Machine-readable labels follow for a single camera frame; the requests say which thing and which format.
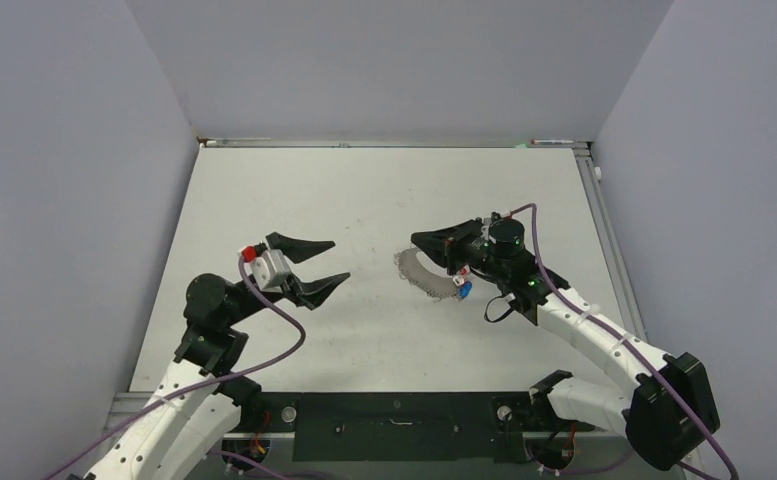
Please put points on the rear aluminium rail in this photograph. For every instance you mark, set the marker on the rear aluminium rail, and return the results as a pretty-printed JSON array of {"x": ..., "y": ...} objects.
[{"x": 371, "y": 143}]

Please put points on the metal crescent keyring plate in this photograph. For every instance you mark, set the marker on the metal crescent keyring plate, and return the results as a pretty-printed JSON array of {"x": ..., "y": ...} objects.
[{"x": 413, "y": 271}]

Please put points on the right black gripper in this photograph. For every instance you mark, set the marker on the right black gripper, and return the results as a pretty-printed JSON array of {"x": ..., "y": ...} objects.
[{"x": 445, "y": 246}]

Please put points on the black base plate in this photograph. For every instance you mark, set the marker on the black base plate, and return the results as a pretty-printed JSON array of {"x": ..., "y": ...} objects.
[{"x": 436, "y": 426}]

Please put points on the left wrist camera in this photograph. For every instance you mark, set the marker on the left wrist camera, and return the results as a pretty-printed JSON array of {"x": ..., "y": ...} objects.
[{"x": 268, "y": 267}]

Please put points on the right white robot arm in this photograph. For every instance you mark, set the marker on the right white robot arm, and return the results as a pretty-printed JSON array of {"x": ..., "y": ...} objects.
[{"x": 662, "y": 404}]

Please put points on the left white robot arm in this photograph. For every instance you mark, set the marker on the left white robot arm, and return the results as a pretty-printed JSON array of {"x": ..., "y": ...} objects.
[{"x": 202, "y": 395}]

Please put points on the right aluminium rail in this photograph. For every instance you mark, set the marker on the right aluminium rail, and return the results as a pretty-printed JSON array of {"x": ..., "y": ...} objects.
[{"x": 611, "y": 250}]

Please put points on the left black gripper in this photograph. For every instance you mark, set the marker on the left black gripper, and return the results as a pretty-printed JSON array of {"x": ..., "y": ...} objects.
[{"x": 310, "y": 292}]

